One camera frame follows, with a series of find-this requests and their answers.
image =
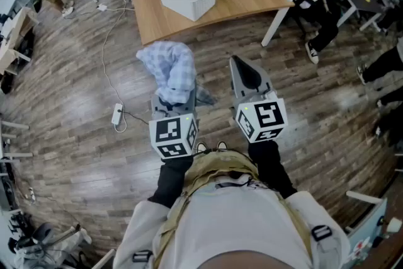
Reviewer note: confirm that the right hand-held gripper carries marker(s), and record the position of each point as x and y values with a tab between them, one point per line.
264	118

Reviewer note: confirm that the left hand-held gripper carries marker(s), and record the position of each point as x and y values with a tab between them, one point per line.
171	135

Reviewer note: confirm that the blue plaid clothes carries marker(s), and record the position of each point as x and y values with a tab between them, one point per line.
173	69

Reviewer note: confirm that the person's right forearm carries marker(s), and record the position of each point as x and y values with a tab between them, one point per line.
270	167

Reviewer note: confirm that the person's left forearm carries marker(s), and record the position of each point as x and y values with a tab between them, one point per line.
171	179

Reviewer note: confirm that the person's left shoe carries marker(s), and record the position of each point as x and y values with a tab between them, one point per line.
201	147

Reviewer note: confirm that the person's shoe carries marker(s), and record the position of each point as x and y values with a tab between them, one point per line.
201	147
222	145

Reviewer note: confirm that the white power strip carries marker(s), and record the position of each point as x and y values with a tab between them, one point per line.
117	114

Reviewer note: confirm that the person's right shoe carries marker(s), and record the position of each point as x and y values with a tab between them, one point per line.
222	145

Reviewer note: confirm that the person's khaki trouser legs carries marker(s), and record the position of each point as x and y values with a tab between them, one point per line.
220	163

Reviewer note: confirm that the white power adapter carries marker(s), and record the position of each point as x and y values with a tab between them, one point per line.
102	7

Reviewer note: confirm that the person's white shirt torso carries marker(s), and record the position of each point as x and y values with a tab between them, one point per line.
233	230

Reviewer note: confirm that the beige covered table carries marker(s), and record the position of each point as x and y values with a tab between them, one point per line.
15	37

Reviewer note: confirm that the white paper cup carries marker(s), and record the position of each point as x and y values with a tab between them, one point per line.
394	225

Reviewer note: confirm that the brown desk white frame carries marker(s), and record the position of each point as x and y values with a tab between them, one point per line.
393	198

